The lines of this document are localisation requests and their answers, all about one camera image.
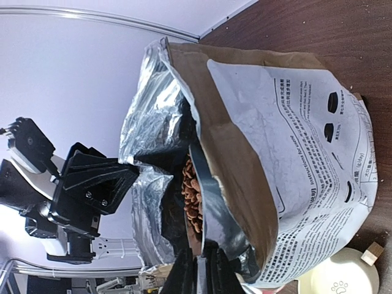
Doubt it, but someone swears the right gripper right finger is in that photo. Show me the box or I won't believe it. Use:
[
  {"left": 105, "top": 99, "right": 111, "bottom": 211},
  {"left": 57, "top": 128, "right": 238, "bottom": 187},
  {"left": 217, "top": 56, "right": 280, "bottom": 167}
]
[{"left": 200, "top": 244, "right": 244, "bottom": 294}]

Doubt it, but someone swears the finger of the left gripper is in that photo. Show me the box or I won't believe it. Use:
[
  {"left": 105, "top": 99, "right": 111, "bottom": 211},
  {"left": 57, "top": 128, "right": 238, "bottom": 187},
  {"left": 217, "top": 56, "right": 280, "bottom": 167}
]
[{"left": 62, "top": 156, "right": 138, "bottom": 214}]

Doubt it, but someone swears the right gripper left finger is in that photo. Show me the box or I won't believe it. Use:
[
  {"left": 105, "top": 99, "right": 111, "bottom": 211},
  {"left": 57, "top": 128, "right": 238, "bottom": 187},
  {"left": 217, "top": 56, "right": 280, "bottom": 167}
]
[{"left": 160, "top": 248, "right": 198, "bottom": 294}]

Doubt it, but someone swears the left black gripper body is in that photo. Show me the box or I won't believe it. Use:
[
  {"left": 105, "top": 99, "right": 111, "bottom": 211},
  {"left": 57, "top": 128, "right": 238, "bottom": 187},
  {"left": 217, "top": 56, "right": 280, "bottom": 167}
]
[{"left": 48, "top": 142, "right": 106, "bottom": 236}]

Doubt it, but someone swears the silver metal scoop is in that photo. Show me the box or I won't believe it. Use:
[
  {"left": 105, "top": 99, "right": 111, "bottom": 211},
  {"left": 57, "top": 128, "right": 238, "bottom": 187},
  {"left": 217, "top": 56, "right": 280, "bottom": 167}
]
[{"left": 189, "top": 143, "right": 235, "bottom": 258}]

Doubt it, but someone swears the brown kibble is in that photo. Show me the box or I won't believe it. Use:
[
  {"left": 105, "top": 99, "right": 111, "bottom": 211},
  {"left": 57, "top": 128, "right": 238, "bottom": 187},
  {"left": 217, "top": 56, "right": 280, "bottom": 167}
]
[{"left": 181, "top": 153, "right": 203, "bottom": 236}]

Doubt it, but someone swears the brown pet food bag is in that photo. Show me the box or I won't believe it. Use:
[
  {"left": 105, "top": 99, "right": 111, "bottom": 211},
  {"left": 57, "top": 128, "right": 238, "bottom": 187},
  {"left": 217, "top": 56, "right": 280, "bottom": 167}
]
[{"left": 119, "top": 40, "right": 378, "bottom": 289}]

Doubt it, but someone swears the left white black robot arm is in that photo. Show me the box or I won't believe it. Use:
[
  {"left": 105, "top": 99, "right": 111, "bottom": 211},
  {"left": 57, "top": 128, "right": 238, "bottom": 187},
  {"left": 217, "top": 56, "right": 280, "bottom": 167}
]
[{"left": 1, "top": 143, "right": 139, "bottom": 265}]

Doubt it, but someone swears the cream cat-ear pet bowl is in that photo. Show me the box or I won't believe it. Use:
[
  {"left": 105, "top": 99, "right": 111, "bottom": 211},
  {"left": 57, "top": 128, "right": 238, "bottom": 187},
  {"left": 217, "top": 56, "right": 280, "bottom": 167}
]
[{"left": 298, "top": 247, "right": 380, "bottom": 294}]

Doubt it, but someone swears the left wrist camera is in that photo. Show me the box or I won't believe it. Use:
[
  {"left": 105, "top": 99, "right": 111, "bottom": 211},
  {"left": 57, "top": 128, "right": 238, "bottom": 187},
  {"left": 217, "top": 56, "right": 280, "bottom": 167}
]
[{"left": 1, "top": 117, "right": 61, "bottom": 200}]

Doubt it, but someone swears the front aluminium rail frame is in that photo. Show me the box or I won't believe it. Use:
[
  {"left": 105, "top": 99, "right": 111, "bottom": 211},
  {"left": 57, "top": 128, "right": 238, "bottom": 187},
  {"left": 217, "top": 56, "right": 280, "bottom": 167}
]
[{"left": 0, "top": 258, "right": 172, "bottom": 294}]

